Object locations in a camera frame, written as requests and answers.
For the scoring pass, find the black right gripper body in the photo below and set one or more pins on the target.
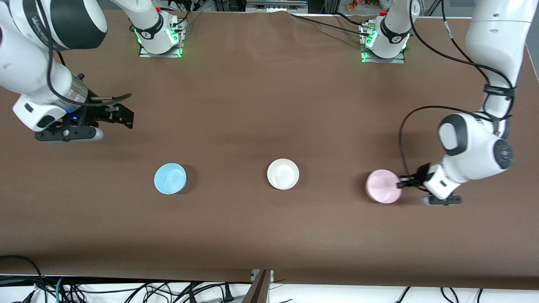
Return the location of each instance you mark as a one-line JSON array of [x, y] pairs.
[[97, 112]]

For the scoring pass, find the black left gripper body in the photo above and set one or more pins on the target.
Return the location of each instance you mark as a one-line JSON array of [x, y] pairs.
[[420, 175]]

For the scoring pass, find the pink bowl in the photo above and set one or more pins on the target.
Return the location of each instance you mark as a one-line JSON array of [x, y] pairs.
[[382, 187]]

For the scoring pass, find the blue bowl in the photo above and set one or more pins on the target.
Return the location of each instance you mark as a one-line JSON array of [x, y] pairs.
[[169, 179]]

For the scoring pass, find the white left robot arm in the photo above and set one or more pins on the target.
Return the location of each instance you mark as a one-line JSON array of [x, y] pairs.
[[476, 155]]

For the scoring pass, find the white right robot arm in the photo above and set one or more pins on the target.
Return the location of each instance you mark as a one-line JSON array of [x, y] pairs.
[[33, 71]]

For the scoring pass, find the white bowl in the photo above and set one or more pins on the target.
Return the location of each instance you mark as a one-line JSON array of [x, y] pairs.
[[283, 174]]

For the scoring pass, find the brown table cover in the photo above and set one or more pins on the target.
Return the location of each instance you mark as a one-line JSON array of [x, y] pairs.
[[269, 227]]

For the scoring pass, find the black power plug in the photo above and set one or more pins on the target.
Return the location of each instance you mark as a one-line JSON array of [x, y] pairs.
[[228, 292]]

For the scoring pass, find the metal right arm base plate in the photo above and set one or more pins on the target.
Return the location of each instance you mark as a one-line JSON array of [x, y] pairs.
[[145, 53]]

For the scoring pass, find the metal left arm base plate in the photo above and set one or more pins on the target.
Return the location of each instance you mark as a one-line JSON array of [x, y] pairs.
[[400, 60]]

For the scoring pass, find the aluminium frame post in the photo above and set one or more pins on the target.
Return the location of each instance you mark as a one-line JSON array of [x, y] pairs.
[[261, 288]]

